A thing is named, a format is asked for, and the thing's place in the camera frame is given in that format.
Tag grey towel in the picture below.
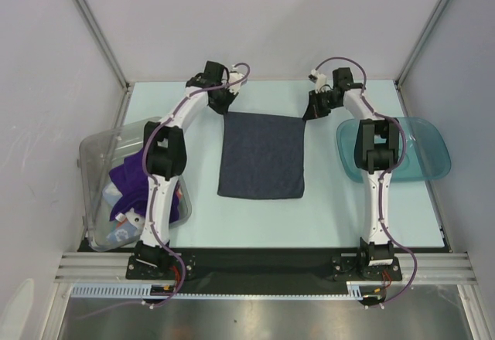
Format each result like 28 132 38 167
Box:
217 112 306 200

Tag purple towel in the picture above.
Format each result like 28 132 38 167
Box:
108 150 183 225

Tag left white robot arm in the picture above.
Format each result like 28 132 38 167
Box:
133 61 251 278

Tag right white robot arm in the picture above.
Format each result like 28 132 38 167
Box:
302 67 402 281

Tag teal plastic tray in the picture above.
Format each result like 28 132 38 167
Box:
336 117 451 183

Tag clear plastic bin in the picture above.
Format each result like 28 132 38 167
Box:
78 115 193 252

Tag light blue paw towel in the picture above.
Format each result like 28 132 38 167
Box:
102 183 145 243

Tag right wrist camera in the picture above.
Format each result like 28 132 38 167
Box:
309 69 328 94

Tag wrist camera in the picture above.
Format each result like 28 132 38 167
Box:
227 63 250 96
309 69 328 94

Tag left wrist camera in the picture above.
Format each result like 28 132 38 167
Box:
227 63 250 96

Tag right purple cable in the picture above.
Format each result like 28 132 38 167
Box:
315 57 418 310

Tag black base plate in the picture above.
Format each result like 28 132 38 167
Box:
79 235 452 295

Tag right aluminium frame post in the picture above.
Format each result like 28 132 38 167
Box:
398 0 468 86

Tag aluminium frame post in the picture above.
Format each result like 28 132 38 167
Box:
398 0 468 86
57 0 131 90

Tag left aluminium frame post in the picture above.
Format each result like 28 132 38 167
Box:
57 0 131 90

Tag white slotted cable duct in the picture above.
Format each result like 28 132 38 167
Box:
70 283 363 301

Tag aluminium front rail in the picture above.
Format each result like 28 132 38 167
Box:
54 252 476 285

